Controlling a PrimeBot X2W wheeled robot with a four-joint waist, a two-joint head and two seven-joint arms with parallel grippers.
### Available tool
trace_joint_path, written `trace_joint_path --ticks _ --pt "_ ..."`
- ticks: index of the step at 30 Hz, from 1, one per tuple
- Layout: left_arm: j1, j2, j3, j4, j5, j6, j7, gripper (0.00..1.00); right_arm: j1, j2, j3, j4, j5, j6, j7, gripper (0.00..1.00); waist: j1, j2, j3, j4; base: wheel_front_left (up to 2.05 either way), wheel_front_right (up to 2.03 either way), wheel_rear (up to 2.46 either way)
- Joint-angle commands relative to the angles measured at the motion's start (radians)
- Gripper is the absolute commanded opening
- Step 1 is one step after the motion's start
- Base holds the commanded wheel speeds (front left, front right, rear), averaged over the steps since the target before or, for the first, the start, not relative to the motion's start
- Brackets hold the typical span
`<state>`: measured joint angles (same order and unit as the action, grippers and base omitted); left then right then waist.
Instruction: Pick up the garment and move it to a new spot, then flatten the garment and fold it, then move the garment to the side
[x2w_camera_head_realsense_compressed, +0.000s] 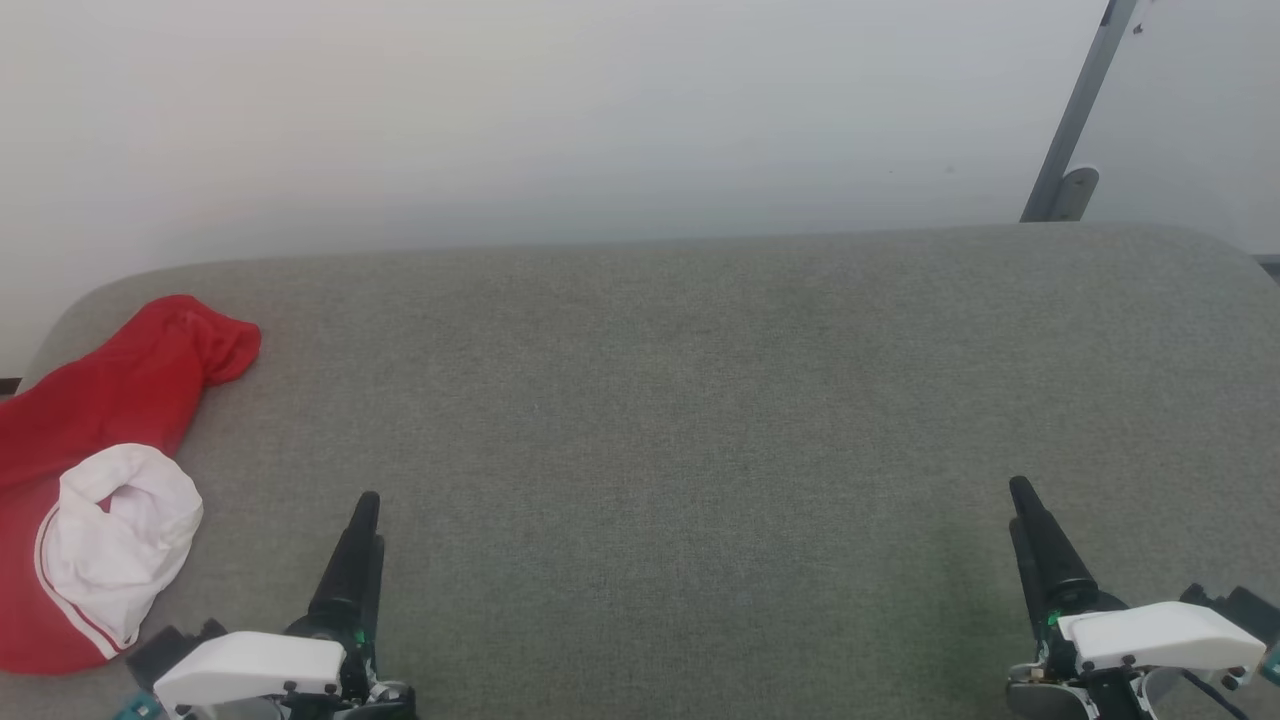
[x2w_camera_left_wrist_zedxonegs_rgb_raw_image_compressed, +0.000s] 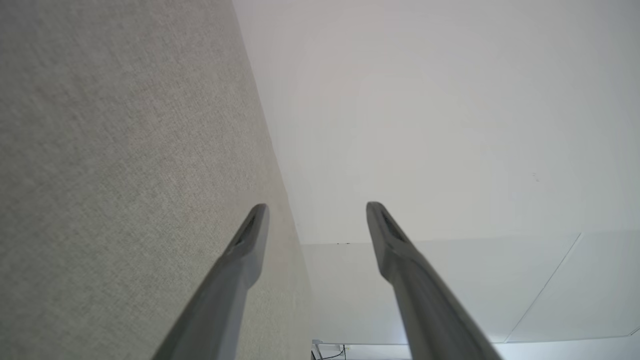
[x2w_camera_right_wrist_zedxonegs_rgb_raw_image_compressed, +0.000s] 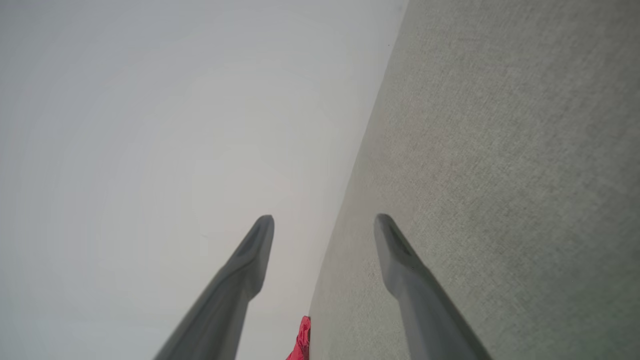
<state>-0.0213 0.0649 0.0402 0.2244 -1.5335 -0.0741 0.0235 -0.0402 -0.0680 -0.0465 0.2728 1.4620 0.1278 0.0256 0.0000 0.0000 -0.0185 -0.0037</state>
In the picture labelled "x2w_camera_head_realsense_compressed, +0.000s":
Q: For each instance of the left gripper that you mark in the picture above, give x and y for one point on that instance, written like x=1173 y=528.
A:
x=385 y=700

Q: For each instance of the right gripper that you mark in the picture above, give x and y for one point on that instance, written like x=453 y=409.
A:
x=1045 y=695

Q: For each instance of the red white basketball jersey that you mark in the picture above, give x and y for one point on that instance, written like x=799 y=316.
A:
x=110 y=400

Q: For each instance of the grey fabric sofa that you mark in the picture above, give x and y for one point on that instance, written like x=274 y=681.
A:
x=700 y=420

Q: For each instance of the grey metal pole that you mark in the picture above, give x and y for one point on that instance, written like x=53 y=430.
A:
x=1080 y=110

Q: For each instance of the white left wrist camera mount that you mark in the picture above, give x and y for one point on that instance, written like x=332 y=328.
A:
x=250 y=665

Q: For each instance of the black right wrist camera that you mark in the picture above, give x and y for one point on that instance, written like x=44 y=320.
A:
x=1245 y=608

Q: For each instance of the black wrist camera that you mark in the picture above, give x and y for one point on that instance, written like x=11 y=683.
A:
x=165 y=648
x=1245 y=608

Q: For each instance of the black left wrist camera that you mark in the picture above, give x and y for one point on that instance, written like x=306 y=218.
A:
x=165 y=648

